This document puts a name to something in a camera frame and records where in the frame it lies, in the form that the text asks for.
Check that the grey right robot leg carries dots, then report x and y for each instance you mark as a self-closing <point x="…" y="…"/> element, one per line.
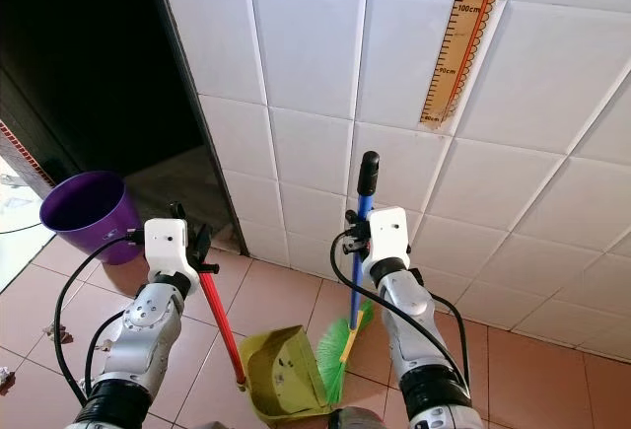
<point x="360" y="419"/>

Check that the crumpled white paper wad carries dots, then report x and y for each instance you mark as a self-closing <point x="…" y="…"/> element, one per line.
<point x="6" y="381"/>
<point x="56" y="331"/>

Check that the dark brown door frame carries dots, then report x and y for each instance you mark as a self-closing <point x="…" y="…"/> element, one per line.
<point x="198" y="113"/>

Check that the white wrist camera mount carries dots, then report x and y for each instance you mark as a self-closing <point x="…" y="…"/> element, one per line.
<point x="168" y="247"/>
<point x="389" y="237"/>

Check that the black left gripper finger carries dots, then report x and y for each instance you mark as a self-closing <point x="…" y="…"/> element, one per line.
<point x="210" y="268"/>
<point x="208" y="239"/>

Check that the purple plastic waste bin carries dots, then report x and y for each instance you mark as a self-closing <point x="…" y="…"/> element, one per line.
<point x="94" y="237"/>

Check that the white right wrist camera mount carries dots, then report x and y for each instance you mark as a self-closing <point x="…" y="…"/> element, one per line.
<point x="389" y="237"/>

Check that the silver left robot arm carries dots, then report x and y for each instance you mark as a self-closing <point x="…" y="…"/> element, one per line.
<point x="148" y="340"/>

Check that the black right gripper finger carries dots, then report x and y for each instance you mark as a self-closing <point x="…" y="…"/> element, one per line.
<point x="355" y="220"/>
<point x="348" y="242"/>

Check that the orange height chart sticker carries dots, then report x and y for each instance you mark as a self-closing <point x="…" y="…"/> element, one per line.
<point x="464" y="35"/>

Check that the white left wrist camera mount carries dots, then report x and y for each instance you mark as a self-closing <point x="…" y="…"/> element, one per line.
<point x="168" y="247"/>

